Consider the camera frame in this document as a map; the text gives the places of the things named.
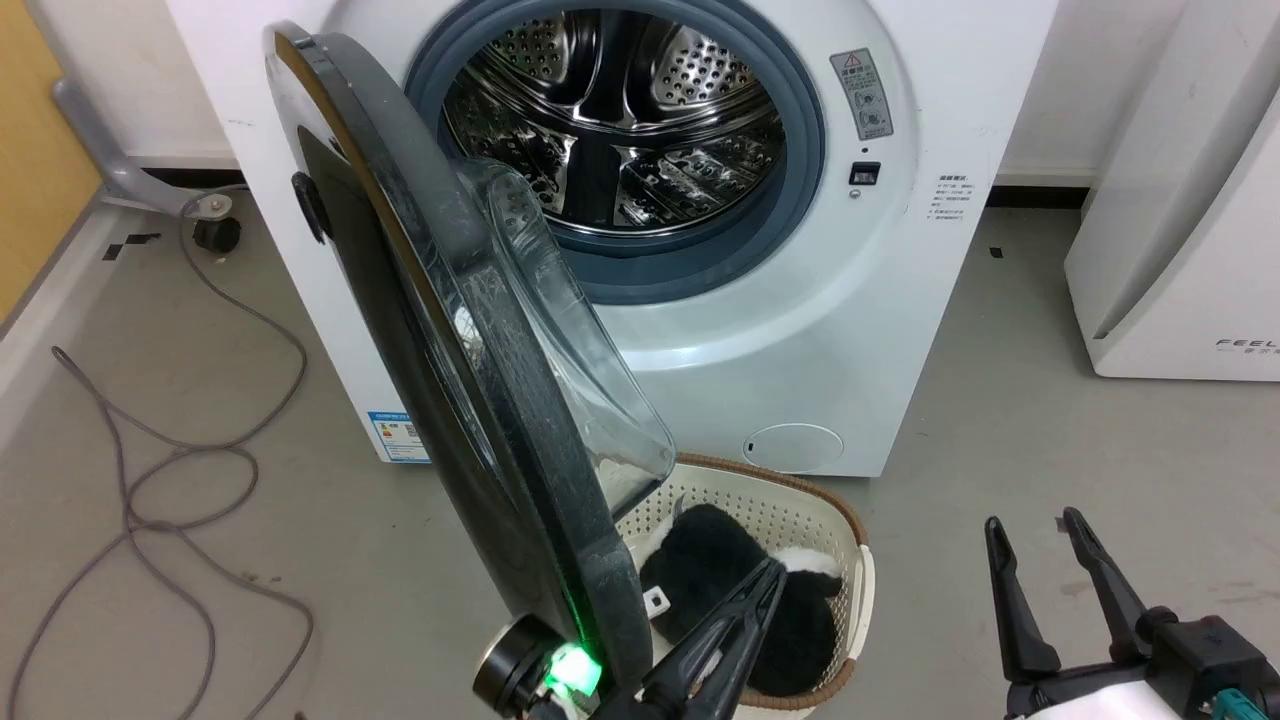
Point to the yellow wooden panel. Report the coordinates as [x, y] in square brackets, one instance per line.
[40, 150]

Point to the blue-grey rubber door gasket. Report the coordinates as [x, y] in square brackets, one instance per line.
[700, 272]

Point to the grey metal furniture leg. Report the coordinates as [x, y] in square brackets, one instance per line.
[120, 175]

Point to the black fluffy garment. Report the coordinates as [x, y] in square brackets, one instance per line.
[705, 560]

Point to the steel perforated washer drum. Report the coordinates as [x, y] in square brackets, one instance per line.
[600, 100]

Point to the white floor appliance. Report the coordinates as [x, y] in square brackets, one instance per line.
[1180, 250]

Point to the black caster wheel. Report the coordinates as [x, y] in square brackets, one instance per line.
[217, 235]

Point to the blue white energy sticker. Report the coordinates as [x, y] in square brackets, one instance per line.
[395, 437]

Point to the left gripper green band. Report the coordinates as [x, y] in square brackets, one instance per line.
[520, 670]

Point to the white perforated laundry basket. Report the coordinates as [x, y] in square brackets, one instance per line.
[800, 510]

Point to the round white filter cover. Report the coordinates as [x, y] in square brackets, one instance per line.
[795, 448]

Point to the white front-load washing machine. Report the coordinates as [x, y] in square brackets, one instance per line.
[850, 330]

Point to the grey warning label sticker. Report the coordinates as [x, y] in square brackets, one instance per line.
[862, 95]

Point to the dark round washing machine door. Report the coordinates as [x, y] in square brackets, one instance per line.
[520, 400]

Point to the black door latch socket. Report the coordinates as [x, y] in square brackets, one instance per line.
[865, 173]

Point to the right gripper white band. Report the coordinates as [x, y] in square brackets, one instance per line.
[1200, 665]

